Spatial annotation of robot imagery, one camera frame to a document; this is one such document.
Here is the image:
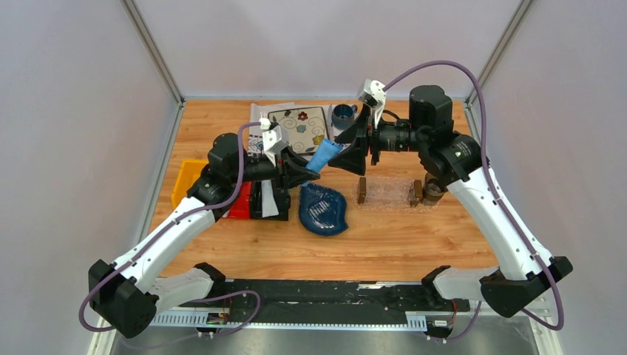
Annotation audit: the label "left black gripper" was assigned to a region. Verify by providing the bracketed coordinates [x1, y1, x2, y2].
[230, 146, 320, 193]

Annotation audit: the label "dark blue ceramic mug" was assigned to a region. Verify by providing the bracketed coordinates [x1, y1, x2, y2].
[331, 104, 358, 130]

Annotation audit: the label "red plastic bin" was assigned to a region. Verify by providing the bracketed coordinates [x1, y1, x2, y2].
[224, 182, 252, 220]

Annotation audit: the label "silver knife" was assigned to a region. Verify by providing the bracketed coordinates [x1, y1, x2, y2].
[326, 104, 335, 142]

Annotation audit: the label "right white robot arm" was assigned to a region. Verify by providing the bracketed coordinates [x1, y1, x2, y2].
[329, 80, 573, 317]

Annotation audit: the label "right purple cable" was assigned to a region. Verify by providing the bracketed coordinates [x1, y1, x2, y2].
[382, 60, 565, 343]

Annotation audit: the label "yellow plastic bin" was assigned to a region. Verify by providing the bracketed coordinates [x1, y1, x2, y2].
[171, 159, 207, 209]

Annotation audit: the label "square floral ceramic plate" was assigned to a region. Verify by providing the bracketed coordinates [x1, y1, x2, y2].
[268, 106, 329, 155]

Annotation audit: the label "black plastic bin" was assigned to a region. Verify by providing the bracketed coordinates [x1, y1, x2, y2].
[250, 179, 291, 221]

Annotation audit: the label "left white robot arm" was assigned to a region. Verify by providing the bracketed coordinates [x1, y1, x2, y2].
[78, 133, 319, 339]

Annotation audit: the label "white patterned placemat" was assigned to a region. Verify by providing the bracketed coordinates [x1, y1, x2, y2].
[250, 102, 343, 158]

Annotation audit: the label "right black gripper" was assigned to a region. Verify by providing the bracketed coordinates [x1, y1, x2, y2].
[328, 102, 428, 175]

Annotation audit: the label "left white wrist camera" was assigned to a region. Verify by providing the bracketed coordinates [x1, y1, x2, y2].
[259, 117, 289, 167]

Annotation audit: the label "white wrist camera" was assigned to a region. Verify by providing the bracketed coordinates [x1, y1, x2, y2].
[259, 117, 289, 167]
[359, 79, 387, 129]

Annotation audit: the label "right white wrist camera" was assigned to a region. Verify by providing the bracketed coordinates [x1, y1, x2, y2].
[359, 79, 387, 129]

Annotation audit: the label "blue shell-shaped dish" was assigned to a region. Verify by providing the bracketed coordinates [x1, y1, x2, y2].
[298, 183, 349, 237]

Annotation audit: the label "white toothpaste tube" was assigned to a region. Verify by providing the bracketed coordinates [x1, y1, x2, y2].
[261, 180, 279, 218]

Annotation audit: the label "clear glass tray wooden handles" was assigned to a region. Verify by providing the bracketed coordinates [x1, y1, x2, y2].
[354, 176, 424, 211]

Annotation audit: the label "blue toothpaste tube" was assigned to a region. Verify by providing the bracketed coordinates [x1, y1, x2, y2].
[306, 138, 342, 173]

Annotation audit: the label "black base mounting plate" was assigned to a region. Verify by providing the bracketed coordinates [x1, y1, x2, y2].
[208, 279, 470, 325]

